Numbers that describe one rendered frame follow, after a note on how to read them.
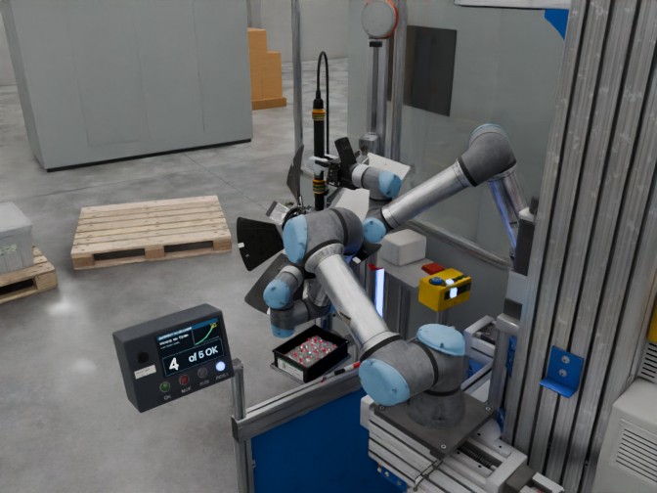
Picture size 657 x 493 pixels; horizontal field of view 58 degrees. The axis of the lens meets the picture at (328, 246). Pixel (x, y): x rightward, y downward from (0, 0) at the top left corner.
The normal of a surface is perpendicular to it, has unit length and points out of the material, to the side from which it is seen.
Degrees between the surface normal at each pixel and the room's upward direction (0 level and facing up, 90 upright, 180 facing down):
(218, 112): 90
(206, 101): 90
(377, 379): 94
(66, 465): 0
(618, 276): 90
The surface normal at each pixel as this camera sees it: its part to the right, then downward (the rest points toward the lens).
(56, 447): 0.00, -0.91
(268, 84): 0.54, 0.35
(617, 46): -0.72, 0.29
